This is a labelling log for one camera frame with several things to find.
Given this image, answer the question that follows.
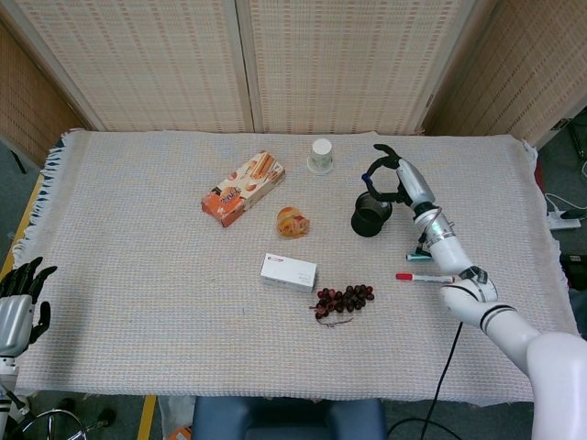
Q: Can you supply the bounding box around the red cap marker pen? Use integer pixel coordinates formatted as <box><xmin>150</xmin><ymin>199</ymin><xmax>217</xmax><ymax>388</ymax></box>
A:
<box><xmin>394</xmin><ymin>271</ymin><xmax>457</xmax><ymax>285</ymax></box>

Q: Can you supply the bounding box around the orange fruit jelly cup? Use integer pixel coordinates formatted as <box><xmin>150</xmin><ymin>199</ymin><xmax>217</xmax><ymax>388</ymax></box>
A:
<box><xmin>275</xmin><ymin>206</ymin><xmax>311</xmax><ymax>239</ymax></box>

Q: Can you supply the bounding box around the blue padded seat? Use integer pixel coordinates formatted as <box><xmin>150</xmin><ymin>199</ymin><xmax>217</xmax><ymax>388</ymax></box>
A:
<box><xmin>191</xmin><ymin>396</ymin><xmax>387</xmax><ymax>440</ymax></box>

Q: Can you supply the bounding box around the orange biscuit box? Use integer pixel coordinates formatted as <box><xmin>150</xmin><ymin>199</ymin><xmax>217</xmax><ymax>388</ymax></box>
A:
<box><xmin>201</xmin><ymin>150</ymin><xmax>286</xmax><ymax>229</ymax></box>

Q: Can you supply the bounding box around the light bamboo screen panel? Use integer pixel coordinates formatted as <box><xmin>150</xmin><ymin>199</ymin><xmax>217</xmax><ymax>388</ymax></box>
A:
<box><xmin>0</xmin><ymin>0</ymin><xmax>256</xmax><ymax>134</ymax></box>
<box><xmin>236</xmin><ymin>0</ymin><xmax>499</xmax><ymax>136</ymax></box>

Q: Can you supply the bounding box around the black floor cable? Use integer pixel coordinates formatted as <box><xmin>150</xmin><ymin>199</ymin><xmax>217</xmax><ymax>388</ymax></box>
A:
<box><xmin>387</xmin><ymin>320</ymin><xmax>464</xmax><ymax>440</ymax></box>

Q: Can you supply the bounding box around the black metal stand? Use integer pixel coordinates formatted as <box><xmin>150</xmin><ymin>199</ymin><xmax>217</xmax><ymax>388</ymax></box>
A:
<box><xmin>567</xmin><ymin>117</ymin><xmax>587</xmax><ymax>161</ymax></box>

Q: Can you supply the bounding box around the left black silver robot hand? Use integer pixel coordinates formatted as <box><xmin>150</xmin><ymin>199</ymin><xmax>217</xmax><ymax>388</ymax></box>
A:
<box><xmin>0</xmin><ymin>257</ymin><xmax>59</xmax><ymax>358</ymax></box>

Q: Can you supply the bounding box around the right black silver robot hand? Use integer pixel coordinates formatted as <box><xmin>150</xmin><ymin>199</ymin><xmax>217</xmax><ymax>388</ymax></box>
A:
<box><xmin>360</xmin><ymin>144</ymin><xmax>437</xmax><ymax>210</ymax></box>

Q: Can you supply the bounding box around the small white cardboard box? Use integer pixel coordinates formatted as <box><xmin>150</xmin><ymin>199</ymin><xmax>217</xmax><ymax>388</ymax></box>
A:
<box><xmin>260</xmin><ymin>252</ymin><xmax>318</xmax><ymax>294</ymax></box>

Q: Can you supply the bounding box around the black mesh pen holder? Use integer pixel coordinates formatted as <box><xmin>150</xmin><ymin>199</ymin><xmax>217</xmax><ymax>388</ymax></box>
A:
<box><xmin>350</xmin><ymin>191</ymin><xmax>393</xmax><ymax>238</ymax></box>

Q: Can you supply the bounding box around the beige woven tablecloth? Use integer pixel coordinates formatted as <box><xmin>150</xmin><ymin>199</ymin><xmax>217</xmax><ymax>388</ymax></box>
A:
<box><xmin>12</xmin><ymin>129</ymin><xmax>580</xmax><ymax>409</ymax></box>

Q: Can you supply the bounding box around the dark red grape bunch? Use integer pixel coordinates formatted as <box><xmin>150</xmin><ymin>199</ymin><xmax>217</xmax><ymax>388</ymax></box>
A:
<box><xmin>309</xmin><ymin>284</ymin><xmax>375</xmax><ymax>327</ymax></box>

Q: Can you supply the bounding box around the white power cable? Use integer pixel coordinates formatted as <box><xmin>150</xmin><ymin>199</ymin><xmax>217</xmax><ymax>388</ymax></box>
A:
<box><xmin>544</xmin><ymin>192</ymin><xmax>570</xmax><ymax>216</ymax></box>

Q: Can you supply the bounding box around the chrome stool base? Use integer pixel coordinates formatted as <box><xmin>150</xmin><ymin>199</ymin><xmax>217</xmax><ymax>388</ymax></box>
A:
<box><xmin>20</xmin><ymin>409</ymin><xmax>87</xmax><ymax>440</ymax></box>

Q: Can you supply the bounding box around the white paper cup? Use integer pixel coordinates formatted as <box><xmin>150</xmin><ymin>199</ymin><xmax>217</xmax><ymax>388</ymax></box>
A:
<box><xmin>306</xmin><ymin>138</ymin><xmax>335</xmax><ymax>175</ymax></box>

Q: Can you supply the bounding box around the dark bamboo screen panel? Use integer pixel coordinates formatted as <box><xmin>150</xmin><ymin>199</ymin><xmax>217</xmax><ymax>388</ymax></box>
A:
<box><xmin>421</xmin><ymin>0</ymin><xmax>587</xmax><ymax>149</ymax></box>
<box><xmin>0</xmin><ymin>17</ymin><xmax>95</xmax><ymax>167</ymax></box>

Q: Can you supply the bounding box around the white power strip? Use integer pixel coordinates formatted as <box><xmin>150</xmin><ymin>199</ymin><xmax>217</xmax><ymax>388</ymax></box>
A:
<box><xmin>547</xmin><ymin>208</ymin><xmax>581</xmax><ymax>231</ymax></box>

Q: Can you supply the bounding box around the black box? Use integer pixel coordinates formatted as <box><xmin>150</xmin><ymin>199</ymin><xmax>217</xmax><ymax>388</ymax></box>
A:
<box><xmin>559</xmin><ymin>250</ymin><xmax>587</xmax><ymax>291</ymax></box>

